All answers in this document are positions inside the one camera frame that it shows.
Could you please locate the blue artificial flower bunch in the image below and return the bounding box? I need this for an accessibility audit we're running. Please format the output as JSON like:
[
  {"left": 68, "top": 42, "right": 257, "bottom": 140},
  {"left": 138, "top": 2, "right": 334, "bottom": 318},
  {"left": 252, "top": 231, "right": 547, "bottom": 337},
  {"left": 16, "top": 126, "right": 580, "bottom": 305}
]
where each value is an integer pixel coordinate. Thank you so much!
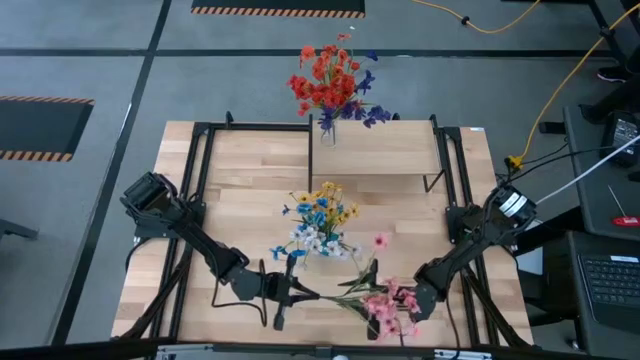
[{"left": 269, "top": 196, "right": 347, "bottom": 261}]

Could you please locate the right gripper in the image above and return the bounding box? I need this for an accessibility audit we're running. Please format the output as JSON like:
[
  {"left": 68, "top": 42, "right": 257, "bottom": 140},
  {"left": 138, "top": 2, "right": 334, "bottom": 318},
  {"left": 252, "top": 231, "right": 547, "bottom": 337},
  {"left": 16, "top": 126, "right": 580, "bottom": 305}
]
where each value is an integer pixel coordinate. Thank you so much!
[{"left": 340, "top": 257, "right": 426, "bottom": 342}]

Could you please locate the person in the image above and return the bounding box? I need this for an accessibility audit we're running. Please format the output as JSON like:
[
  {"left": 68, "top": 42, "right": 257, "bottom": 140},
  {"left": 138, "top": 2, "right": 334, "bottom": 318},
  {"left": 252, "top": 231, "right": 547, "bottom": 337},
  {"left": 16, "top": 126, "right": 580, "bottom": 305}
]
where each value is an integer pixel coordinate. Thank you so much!
[{"left": 579, "top": 42, "right": 640, "bottom": 125}]

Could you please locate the black mat with hazard stripes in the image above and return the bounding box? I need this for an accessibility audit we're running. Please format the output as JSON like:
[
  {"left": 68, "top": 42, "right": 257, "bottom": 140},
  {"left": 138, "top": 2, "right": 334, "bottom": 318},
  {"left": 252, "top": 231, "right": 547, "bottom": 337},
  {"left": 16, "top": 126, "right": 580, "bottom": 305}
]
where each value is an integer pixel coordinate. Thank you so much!
[
  {"left": 0, "top": 95, "right": 96, "bottom": 163},
  {"left": 190, "top": 0, "right": 366, "bottom": 20}
]

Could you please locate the black keyboard tray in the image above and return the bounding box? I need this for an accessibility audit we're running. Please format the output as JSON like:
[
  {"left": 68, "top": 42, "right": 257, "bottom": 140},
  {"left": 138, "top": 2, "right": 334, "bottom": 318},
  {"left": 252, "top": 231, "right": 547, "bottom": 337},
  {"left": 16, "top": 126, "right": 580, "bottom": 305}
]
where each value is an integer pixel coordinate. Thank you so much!
[{"left": 567, "top": 234, "right": 640, "bottom": 360}]

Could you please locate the white cable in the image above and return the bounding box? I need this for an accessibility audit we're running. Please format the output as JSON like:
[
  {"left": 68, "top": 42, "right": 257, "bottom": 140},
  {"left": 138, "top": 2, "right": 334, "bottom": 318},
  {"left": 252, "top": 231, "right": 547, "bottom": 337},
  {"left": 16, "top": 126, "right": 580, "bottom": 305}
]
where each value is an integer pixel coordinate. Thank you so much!
[{"left": 534, "top": 133, "right": 640, "bottom": 205}]

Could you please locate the wooden shelf with black legs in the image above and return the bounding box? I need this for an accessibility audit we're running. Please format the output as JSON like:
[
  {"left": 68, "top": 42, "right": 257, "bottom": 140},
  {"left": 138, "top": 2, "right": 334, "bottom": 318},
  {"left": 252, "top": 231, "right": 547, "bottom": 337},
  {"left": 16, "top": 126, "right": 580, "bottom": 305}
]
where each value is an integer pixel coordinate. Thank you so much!
[{"left": 307, "top": 113, "right": 446, "bottom": 195}]

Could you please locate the pink artificial flower bunch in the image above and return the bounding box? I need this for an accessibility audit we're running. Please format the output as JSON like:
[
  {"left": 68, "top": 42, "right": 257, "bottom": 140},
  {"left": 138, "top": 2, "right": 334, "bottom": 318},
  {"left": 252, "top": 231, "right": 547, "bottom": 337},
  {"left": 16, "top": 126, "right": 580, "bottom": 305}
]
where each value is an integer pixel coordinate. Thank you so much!
[{"left": 322, "top": 232, "right": 424, "bottom": 347}]

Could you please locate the black power cable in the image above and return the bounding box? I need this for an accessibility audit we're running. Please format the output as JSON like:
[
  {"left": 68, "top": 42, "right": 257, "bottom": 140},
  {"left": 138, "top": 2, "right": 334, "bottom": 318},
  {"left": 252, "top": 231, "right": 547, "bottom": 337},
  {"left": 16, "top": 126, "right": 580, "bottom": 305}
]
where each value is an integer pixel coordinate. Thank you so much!
[{"left": 517, "top": 144, "right": 609, "bottom": 174}]

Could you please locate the red-handled screwdriver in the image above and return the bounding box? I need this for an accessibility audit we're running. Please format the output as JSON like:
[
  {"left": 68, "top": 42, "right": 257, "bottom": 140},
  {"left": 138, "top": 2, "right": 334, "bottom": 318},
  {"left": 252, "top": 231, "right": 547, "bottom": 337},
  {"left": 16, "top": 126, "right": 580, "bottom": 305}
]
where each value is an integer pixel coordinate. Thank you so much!
[{"left": 607, "top": 184, "right": 640, "bottom": 229}]

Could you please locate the black furniture leg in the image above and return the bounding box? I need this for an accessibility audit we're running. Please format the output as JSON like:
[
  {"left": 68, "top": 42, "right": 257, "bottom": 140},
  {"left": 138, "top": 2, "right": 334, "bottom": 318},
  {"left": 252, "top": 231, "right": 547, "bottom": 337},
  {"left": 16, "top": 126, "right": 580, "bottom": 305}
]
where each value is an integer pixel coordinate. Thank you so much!
[{"left": 0, "top": 217, "right": 40, "bottom": 242}]

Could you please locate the yellow extension cable with plug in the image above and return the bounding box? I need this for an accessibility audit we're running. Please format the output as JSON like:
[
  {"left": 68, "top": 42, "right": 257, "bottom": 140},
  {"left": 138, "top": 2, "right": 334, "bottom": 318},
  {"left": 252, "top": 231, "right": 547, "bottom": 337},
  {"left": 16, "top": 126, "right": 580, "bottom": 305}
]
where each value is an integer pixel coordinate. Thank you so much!
[{"left": 504, "top": 2, "right": 640, "bottom": 170}]

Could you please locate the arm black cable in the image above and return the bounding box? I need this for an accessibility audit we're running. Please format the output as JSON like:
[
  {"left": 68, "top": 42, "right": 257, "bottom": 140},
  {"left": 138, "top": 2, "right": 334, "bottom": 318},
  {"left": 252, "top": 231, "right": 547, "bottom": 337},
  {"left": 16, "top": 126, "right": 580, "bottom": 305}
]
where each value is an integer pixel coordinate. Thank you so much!
[
  {"left": 209, "top": 258, "right": 270, "bottom": 329},
  {"left": 443, "top": 294, "right": 462, "bottom": 351}
]

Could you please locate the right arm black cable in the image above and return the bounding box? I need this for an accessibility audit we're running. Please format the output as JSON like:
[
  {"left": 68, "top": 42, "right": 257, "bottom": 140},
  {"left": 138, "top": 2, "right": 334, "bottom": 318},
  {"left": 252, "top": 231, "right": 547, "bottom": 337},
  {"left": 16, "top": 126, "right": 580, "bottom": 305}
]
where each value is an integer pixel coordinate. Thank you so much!
[{"left": 443, "top": 294, "right": 462, "bottom": 351}]

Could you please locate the black handheld device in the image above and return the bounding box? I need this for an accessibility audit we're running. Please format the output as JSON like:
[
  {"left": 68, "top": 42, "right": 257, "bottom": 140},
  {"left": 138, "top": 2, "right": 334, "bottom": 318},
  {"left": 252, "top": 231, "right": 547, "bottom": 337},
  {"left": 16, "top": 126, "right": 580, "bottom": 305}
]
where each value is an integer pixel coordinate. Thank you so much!
[{"left": 601, "top": 110, "right": 640, "bottom": 169}]

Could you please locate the yellow artificial flower bunch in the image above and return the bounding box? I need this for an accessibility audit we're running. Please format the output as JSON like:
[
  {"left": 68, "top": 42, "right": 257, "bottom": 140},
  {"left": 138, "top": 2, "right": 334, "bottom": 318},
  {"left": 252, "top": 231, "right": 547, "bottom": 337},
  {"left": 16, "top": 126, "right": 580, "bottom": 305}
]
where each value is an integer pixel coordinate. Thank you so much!
[{"left": 288, "top": 180, "right": 361, "bottom": 226}]

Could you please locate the red artificial flower bunch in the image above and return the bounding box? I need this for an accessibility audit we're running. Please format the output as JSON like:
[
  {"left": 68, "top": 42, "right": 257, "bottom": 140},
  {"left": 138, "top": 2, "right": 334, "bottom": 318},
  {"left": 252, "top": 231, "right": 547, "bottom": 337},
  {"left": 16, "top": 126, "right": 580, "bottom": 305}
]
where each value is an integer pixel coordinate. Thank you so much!
[{"left": 286, "top": 72, "right": 358, "bottom": 118}]

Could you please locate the black desk leg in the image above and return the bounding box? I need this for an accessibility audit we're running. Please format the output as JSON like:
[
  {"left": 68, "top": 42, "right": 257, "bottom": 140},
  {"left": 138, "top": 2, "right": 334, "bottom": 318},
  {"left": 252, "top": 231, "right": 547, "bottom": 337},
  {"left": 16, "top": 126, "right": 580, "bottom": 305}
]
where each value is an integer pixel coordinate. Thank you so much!
[{"left": 585, "top": 0, "right": 629, "bottom": 65}]

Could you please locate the black keyboard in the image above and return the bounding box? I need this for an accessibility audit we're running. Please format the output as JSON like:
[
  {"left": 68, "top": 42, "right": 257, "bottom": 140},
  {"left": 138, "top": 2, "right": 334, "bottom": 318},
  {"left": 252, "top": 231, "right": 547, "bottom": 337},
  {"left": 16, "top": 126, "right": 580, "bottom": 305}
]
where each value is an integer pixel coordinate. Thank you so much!
[{"left": 578, "top": 253, "right": 640, "bottom": 334}]

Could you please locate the clear glass vase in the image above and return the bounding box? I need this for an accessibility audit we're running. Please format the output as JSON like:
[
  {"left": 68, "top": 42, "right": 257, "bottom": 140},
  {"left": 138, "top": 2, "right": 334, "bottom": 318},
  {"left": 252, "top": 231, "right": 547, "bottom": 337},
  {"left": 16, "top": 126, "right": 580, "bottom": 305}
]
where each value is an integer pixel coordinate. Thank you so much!
[{"left": 319, "top": 118, "right": 339, "bottom": 149}]

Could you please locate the teal glass vase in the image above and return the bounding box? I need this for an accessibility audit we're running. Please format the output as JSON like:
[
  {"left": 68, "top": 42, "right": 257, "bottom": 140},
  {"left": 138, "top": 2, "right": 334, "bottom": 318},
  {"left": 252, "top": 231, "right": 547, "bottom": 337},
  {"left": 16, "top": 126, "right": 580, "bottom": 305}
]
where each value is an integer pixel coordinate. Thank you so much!
[{"left": 322, "top": 230, "right": 344, "bottom": 257}]

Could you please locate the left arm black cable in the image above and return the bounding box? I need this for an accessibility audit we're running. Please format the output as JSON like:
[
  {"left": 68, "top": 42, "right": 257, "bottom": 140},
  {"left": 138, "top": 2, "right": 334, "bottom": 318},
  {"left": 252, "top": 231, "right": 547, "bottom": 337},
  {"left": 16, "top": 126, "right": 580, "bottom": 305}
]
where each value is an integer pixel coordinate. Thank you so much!
[{"left": 209, "top": 258, "right": 270, "bottom": 329}]

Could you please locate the silver aluminium profile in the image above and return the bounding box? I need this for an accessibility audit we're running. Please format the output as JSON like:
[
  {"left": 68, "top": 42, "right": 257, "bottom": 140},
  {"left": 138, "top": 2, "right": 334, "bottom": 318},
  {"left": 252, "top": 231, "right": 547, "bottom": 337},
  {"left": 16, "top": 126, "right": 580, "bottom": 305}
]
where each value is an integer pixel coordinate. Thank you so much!
[
  {"left": 155, "top": 343, "right": 215, "bottom": 360},
  {"left": 433, "top": 348, "right": 494, "bottom": 360}
]

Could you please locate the purple artificial flower bunch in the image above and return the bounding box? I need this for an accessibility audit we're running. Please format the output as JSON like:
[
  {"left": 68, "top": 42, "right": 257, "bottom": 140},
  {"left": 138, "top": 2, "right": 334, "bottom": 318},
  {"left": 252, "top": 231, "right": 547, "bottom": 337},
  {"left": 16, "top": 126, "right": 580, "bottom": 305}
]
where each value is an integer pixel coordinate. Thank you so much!
[{"left": 316, "top": 48, "right": 393, "bottom": 134}]

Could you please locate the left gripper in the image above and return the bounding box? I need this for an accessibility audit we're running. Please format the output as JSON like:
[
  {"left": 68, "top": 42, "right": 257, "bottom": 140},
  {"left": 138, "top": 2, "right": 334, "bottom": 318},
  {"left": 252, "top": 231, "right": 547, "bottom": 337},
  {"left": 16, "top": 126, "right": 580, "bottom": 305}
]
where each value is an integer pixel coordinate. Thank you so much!
[{"left": 260, "top": 252, "right": 321, "bottom": 332}]

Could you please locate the dark grey desk top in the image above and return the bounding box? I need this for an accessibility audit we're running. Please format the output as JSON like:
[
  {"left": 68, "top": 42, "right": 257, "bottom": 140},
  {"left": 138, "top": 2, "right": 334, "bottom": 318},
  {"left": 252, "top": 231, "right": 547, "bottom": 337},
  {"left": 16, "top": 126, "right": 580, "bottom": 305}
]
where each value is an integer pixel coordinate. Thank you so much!
[{"left": 563, "top": 104, "right": 640, "bottom": 242}]

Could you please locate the black aluminium table frame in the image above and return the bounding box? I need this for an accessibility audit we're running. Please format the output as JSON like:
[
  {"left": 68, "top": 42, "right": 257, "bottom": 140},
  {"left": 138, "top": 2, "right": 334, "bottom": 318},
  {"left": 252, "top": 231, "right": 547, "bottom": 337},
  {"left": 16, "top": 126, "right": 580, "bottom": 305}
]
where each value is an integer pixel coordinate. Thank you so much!
[{"left": 0, "top": 110, "right": 640, "bottom": 360}]

